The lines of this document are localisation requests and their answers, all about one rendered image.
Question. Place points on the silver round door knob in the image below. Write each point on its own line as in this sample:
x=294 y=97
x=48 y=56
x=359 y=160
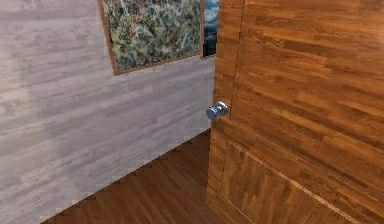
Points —
x=216 y=111

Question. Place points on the framed blue sky picture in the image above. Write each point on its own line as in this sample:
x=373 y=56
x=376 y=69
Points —
x=210 y=26

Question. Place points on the framed green foliage picture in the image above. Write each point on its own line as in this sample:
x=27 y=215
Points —
x=153 y=30

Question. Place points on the brown wooden room door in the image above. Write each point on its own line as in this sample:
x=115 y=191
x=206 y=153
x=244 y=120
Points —
x=300 y=100

